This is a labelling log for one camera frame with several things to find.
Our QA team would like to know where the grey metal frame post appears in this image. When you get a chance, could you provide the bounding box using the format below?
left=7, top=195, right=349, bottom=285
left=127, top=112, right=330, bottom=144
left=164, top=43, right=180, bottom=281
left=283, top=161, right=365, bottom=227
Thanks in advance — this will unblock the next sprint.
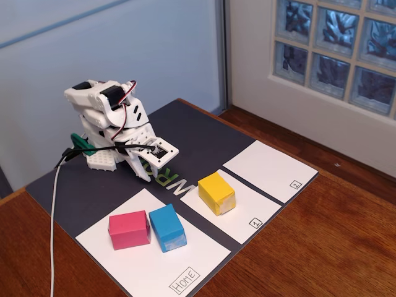
left=216, top=0, right=231, bottom=114

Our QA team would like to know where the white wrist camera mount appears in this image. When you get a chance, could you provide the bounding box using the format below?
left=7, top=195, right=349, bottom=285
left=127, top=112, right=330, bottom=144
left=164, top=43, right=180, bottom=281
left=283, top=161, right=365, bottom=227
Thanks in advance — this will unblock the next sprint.
left=137, top=138, right=180, bottom=170

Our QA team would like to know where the pink box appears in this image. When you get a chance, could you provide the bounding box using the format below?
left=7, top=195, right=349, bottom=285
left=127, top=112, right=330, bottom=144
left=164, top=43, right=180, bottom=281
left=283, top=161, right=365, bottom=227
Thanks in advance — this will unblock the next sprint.
left=107, top=210, right=152, bottom=251

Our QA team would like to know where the white cable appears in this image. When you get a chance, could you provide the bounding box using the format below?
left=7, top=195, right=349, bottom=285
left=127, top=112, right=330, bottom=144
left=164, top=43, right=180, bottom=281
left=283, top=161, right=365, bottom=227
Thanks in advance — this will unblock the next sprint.
left=49, top=162, right=63, bottom=297

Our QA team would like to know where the blue box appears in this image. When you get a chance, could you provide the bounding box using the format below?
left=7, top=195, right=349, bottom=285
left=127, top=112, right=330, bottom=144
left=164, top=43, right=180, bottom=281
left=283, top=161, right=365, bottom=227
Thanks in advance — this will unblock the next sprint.
left=148, top=203, right=188, bottom=254

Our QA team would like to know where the black cable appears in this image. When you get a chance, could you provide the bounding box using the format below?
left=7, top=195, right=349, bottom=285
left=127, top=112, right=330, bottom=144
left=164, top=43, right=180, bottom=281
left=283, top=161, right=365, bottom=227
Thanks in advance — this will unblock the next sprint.
left=54, top=142, right=157, bottom=170

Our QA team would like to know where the white paper sheet marked 2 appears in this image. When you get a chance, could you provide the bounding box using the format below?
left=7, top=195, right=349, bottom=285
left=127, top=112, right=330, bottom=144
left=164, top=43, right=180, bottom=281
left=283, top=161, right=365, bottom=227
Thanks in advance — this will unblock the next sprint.
left=222, top=140, right=319, bottom=204

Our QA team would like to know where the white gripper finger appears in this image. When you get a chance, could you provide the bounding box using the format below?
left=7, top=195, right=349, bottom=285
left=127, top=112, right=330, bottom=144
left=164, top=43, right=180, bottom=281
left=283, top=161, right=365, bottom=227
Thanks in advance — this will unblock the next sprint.
left=126, top=151, right=151, bottom=183

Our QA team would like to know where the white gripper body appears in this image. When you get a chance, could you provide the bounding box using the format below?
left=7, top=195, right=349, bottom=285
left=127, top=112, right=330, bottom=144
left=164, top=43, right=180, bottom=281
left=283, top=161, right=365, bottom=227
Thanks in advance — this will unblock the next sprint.
left=116, top=123, right=158, bottom=156

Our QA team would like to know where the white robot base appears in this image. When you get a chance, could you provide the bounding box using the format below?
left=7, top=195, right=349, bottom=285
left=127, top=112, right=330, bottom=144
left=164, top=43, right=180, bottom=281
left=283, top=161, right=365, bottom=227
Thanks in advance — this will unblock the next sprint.
left=80, top=114, right=124, bottom=173

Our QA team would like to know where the green clamp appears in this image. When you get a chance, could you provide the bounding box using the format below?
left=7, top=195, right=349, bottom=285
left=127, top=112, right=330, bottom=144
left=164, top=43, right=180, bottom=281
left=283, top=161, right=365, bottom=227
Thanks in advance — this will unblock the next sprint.
left=70, top=132, right=99, bottom=156

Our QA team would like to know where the white paper sheet marked HOME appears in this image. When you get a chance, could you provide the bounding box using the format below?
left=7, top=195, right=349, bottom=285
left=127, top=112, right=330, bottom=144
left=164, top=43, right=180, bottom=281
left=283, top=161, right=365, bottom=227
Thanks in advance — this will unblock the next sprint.
left=75, top=187, right=232, bottom=297

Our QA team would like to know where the dark mat with WROB print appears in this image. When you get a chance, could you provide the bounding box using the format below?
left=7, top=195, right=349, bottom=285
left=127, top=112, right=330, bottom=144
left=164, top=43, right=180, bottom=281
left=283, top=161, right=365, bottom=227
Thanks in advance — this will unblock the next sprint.
left=25, top=98, right=320, bottom=297

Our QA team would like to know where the glass block window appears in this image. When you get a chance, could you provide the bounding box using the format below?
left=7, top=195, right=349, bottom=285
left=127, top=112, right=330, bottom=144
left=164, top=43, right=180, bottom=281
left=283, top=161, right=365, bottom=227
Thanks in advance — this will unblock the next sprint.
left=272, top=0, right=396, bottom=117

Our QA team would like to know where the yellow box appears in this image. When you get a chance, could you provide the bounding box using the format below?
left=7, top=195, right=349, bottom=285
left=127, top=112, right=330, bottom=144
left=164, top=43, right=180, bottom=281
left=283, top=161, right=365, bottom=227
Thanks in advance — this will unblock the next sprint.
left=197, top=171, right=236, bottom=217

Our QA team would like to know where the white paper sheet marked 1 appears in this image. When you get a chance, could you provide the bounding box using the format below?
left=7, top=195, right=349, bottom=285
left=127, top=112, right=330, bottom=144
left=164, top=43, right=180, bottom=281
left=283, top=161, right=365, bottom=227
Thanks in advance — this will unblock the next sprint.
left=179, top=168, right=282, bottom=245

